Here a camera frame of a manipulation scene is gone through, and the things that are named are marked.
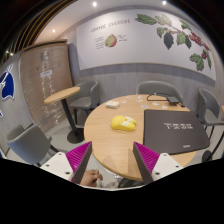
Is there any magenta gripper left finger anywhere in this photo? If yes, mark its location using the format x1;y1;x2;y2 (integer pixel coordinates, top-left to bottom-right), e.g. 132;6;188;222
66;141;92;184

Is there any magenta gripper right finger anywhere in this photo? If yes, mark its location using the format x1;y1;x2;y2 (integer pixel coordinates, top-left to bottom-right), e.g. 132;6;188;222
133;142;160;184

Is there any dark grey mouse pad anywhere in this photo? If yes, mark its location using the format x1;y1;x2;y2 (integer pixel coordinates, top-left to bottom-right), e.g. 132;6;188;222
143;109;210;155

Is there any yellow computer mouse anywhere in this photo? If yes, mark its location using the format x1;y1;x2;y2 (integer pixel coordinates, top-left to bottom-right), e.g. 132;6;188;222
110;115;136;132

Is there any person's bare hand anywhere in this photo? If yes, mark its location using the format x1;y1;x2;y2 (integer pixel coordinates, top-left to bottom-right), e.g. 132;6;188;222
80;169;103;187

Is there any small round high table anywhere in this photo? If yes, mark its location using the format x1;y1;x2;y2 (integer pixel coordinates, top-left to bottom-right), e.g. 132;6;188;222
44;87;84;144

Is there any round wooden table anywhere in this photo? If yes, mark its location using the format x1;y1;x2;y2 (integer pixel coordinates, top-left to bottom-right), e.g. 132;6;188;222
84;95;189;181

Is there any grey armchair front left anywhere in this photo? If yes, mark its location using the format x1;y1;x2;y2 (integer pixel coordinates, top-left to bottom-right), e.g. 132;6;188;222
6;125;58;165

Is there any grey armchair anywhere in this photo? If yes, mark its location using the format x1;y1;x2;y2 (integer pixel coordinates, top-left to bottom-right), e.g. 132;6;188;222
136;81;183;103
68;80;100;122
6;125;58;165
196;88;224;137

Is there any grey armchair back left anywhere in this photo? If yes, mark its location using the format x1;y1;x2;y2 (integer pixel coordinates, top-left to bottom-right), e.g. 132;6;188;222
68;80;100;122

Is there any white card box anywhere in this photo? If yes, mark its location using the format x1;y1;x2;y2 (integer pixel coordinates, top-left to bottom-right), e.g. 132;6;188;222
105;100;120;109

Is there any black power adapter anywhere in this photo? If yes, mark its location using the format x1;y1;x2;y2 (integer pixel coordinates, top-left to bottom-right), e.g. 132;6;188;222
167;96;179;104

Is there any grey armchair back middle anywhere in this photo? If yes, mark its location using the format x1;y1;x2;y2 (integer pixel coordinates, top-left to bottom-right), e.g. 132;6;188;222
136;81;183;103

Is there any grey armchair right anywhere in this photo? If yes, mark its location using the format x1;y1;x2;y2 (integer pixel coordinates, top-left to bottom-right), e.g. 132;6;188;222
196;88;224;137

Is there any black cable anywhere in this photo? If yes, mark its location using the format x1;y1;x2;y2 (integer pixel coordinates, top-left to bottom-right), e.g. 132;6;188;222
146;92;186;108

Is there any wooden wall cabinet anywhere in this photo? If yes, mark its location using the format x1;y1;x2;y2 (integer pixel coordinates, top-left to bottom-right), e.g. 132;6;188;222
20;39;73;132

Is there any blue white wall logo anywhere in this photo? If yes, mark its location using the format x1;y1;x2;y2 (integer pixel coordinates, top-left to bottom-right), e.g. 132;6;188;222
0;64;16;118

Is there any coffee cherries wall poster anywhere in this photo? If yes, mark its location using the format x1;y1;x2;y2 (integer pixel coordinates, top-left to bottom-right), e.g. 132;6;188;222
77;9;216;79

